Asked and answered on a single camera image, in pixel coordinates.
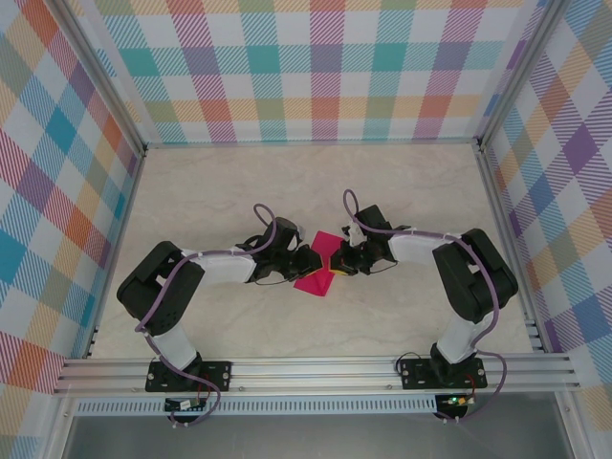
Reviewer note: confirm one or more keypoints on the aluminium corner post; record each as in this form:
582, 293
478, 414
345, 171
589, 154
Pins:
102, 79
521, 72

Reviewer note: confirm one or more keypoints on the long aluminium table edge rail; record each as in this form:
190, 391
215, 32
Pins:
311, 142

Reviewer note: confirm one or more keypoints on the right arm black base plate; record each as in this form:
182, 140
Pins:
416, 378

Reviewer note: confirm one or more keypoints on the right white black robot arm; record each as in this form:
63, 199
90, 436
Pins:
416, 248

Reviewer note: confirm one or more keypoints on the aluminium mounting rail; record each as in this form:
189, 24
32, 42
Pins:
311, 373

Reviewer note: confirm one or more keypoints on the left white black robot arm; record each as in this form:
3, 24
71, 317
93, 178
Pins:
225, 265

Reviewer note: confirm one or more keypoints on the pink paper sheet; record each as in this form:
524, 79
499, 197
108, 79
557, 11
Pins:
318, 284

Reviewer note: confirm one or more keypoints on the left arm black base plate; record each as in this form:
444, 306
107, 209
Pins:
217, 375

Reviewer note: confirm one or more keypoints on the aluminium table side rail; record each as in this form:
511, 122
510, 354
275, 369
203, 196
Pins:
118, 244
508, 239

